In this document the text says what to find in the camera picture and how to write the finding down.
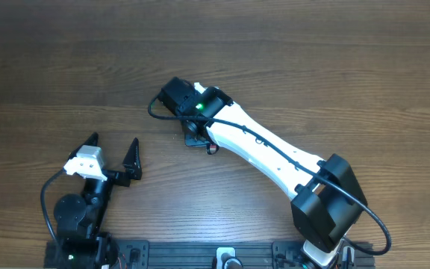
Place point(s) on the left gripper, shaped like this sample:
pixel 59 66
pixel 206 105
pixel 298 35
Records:
pixel 119 178

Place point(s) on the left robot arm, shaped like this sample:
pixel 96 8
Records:
pixel 77 213

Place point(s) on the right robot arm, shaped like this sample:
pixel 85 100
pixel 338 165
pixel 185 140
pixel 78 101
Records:
pixel 260 153

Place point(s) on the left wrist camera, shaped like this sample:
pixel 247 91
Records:
pixel 86 164

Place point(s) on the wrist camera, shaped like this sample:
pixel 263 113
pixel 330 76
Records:
pixel 199 88
pixel 86 164

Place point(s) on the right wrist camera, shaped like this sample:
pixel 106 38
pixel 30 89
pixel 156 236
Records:
pixel 199 88

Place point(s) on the mounting rail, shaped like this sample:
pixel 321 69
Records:
pixel 185 256

